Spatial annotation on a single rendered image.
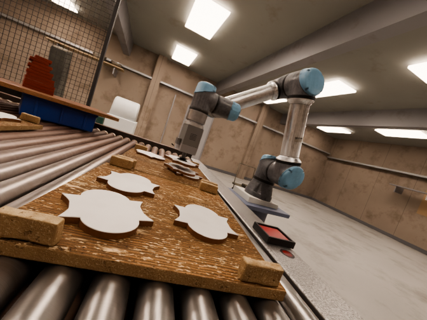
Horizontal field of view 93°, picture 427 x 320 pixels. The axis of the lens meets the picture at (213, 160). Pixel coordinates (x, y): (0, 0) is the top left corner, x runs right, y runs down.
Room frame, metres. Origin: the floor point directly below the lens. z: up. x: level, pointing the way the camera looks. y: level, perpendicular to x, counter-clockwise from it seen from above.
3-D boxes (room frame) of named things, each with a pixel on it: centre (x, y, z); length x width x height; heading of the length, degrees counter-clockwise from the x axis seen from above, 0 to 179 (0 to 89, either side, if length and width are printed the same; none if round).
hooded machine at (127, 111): (4.63, 2.25, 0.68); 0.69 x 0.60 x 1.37; 20
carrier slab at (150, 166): (0.82, 0.17, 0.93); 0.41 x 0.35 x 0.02; 15
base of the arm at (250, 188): (1.10, -0.29, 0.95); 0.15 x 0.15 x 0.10
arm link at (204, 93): (0.79, 0.11, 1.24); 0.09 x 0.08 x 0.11; 112
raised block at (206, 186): (0.63, -0.01, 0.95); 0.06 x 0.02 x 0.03; 104
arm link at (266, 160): (1.09, -0.30, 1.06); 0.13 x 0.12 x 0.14; 22
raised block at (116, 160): (0.57, 0.25, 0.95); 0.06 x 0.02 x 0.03; 104
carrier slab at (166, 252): (0.41, 0.07, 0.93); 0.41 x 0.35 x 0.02; 14
